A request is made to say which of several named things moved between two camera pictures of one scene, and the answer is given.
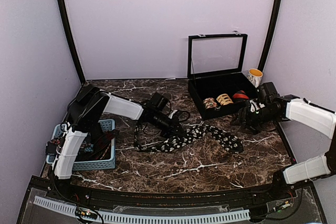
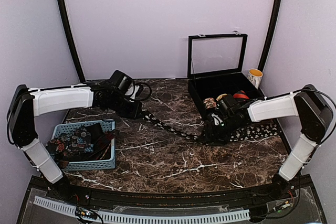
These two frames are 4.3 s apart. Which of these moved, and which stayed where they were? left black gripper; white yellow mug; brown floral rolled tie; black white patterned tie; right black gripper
Moved: black white patterned tie; right black gripper; left black gripper
Stayed: brown floral rolled tie; white yellow mug
